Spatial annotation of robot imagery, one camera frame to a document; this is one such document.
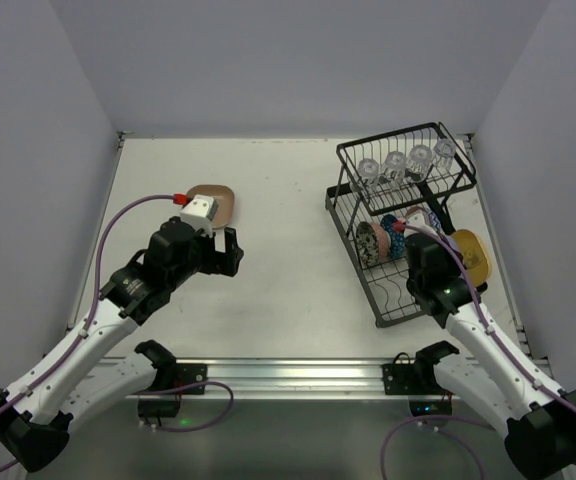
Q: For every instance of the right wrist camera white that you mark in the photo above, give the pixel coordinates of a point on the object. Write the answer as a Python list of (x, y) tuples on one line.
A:
[(409, 232)]

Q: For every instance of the yellow panda plate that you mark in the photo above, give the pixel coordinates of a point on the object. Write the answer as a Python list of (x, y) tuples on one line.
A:
[(475, 256)]

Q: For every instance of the brown panda plate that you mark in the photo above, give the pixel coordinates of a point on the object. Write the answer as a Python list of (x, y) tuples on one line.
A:
[(224, 198)]

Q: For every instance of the black wire dish rack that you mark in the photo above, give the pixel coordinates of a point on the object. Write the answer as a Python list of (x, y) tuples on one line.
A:
[(367, 205)]

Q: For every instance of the pink floral-inside bowl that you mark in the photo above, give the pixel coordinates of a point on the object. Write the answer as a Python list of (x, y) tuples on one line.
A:
[(372, 243)]

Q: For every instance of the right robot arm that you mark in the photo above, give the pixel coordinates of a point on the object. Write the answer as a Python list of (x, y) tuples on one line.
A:
[(532, 413)]

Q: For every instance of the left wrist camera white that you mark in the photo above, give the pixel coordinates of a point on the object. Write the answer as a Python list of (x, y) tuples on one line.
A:
[(199, 213)]

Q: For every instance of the orange blue patterned bowl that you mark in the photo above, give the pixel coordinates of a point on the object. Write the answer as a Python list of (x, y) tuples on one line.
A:
[(423, 218)]

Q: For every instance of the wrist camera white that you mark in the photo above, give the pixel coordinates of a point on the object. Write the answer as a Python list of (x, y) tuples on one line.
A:
[(199, 213), (409, 232)]

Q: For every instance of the clear glass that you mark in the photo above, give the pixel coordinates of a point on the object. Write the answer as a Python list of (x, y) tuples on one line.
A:
[(419, 162), (444, 153), (365, 176), (394, 167)]

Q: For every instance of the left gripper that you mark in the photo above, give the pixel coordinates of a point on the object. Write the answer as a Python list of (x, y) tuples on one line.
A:
[(223, 260)]

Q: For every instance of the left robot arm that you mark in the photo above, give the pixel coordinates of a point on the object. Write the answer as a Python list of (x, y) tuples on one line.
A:
[(40, 410)]

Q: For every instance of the aluminium mounting rail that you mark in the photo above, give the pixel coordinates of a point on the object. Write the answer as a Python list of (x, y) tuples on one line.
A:
[(277, 379)]

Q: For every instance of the blue lattice red-white bowl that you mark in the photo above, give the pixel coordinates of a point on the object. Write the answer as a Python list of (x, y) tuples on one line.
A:
[(397, 241)]

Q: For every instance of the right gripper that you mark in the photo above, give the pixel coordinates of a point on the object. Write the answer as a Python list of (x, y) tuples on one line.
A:
[(419, 248)]

